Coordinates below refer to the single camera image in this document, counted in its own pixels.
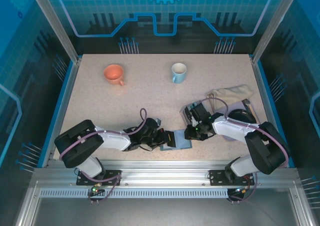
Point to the blue card holder wallet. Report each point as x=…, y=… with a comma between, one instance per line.
x=182, y=140

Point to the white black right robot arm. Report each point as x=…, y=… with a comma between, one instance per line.
x=230, y=131

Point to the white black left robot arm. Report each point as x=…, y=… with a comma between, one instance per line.
x=112, y=141

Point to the black credit card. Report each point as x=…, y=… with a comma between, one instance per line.
x=187, y=116

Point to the green credit card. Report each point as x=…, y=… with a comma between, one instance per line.
x=192, y=107

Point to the black round plate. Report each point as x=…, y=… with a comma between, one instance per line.
x=240, y=115

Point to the lavender placemat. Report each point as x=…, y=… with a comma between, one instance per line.
x=240, y=105

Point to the beige folded cloth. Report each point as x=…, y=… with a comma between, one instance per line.
x=232, y=93

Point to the wooden chopstick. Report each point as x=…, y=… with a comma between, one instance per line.
x=254, y=113

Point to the light blue mug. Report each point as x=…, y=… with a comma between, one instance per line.
x=178, y=75

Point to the small board with orange connector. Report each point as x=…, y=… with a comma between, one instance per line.
x=240, y=190

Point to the small board with green light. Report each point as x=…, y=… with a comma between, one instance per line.
x=96, y=191

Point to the orange ceramic cup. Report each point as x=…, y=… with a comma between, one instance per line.
x=113, y=72

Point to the aluminium mounting rail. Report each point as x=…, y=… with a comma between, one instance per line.
x=162, y=171

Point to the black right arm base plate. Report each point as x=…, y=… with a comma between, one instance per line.
x=216, y=177

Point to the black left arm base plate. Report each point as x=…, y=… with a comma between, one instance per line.
x=112, y=177

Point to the aluminium right table side rail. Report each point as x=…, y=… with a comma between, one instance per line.
x=263, y=86

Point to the aluminium table side rail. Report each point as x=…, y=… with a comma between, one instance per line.
x=64, y=103
x=263, y=86

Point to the aluminium left table side rail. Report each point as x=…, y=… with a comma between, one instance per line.
x=64, y=103

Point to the aluminium right frame post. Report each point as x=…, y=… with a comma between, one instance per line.
x=272, y=24

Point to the aluminium frame post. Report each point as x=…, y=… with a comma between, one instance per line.
x=272, y=24
x=57, y=29

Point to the aluminium left frame post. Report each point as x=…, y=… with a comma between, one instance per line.
x=57, y=29

